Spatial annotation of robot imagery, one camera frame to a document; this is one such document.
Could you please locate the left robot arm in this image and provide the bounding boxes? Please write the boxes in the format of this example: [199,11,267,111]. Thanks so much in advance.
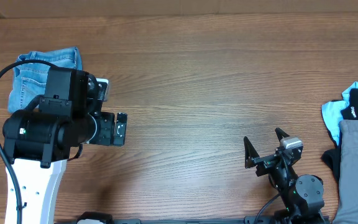
[3,67,127,223]

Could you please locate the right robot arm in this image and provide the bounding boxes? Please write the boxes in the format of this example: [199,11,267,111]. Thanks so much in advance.
[244,128,329,224]

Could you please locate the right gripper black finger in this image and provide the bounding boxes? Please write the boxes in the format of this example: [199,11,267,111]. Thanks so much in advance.
[275,128,290,142]
[244,136,260,169]

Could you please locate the black garment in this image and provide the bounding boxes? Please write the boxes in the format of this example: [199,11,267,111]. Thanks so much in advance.
[321,89,358,182]

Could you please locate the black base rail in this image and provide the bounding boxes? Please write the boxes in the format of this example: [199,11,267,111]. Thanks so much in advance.
[54,211,332,224]

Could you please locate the light blue denim jeans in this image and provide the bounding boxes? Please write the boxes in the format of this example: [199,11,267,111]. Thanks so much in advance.
[7,47,83,113]

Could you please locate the light blue cloth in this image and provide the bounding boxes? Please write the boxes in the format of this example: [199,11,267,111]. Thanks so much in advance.
[321,82,358,146]

